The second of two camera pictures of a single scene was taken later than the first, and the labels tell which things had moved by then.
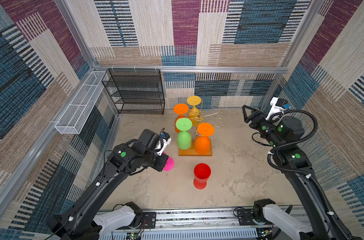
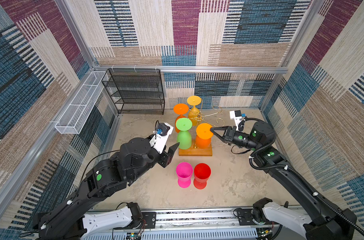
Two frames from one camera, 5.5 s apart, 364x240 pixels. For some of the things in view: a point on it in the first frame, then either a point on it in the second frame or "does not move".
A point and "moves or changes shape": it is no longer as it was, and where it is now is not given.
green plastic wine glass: [184, 140] does not move
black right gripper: [257, 115] → [228, 130]
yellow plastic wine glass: [194, 113] does not move
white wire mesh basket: [73, 119] does not move
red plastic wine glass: [202, 172] does not move
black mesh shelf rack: [136, 91] does not move
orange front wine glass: [202, 142] moves or changes shape
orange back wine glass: [181, 109] does not move
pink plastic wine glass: [170, 163] moves or changes shape
